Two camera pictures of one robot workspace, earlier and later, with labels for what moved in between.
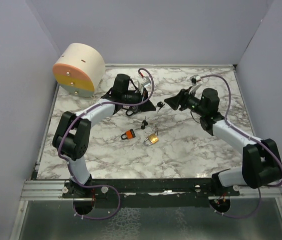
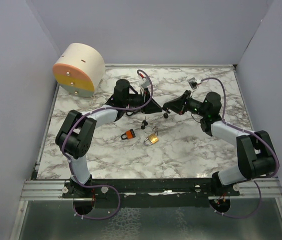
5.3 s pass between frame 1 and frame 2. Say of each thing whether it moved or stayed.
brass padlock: stayed
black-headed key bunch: moved
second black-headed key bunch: stayed
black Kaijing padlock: stayed
